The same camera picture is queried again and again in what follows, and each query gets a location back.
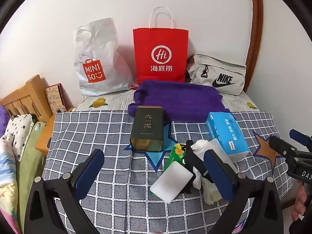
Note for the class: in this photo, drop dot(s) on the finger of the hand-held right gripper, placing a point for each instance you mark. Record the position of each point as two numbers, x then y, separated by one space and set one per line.
299 136
280 146

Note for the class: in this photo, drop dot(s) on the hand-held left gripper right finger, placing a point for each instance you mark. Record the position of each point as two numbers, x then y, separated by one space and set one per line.
219 175

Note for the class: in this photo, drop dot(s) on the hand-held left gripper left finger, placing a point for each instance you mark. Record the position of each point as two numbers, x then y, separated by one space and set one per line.
90 168

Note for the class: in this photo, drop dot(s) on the fruit-print white packet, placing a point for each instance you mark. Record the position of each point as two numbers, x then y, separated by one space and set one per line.
210 195

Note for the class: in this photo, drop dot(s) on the white sock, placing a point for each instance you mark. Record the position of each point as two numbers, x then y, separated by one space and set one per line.
199 147

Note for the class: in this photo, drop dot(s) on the green snack packet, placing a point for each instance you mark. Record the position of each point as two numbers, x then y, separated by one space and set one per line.
175 156

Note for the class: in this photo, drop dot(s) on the white sponge block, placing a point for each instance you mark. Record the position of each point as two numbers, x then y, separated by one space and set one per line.
170 182

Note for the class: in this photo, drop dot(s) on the person's right hand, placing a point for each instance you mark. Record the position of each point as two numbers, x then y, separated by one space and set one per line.
301 201

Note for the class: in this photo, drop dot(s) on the small black object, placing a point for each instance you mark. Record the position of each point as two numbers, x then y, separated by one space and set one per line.
189 156

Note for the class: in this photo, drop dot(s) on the checked grey cloth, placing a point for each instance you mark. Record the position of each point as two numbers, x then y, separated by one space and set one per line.
97 131

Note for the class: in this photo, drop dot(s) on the blue tissue pack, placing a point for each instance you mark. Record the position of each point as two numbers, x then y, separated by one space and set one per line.
226 131

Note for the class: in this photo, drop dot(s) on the green blanket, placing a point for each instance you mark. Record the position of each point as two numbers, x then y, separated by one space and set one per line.
29 170

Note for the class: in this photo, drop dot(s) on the newsprint cloth with fruit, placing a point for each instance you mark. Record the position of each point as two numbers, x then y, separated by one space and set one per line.
114 101

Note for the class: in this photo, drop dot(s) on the dark green tin box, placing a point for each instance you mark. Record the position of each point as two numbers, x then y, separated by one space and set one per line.
148 126

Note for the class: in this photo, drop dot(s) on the patterned brown book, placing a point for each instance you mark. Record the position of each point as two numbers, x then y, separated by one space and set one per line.
54 98

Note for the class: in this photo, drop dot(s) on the purple towel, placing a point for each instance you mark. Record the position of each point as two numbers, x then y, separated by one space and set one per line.
185 100

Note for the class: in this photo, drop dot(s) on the colourful quilt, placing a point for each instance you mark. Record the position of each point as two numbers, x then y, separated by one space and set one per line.
7 187

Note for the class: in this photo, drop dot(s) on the grey waist bag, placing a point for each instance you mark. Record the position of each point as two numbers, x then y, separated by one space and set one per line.
219 73

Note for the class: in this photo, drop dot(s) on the wooden bed headboard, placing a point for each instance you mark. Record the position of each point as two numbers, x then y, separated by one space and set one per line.
24 95

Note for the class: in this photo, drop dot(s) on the purple plush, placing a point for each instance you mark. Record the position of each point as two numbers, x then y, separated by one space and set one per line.
3 115

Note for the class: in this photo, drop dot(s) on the white plastic shopping bag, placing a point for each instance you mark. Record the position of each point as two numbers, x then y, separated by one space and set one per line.
102 53

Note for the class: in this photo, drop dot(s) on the red paper bag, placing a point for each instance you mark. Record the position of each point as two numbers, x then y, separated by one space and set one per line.
160 53

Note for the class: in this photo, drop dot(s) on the wooden door frame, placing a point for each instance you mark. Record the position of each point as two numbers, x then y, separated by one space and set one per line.
256 29

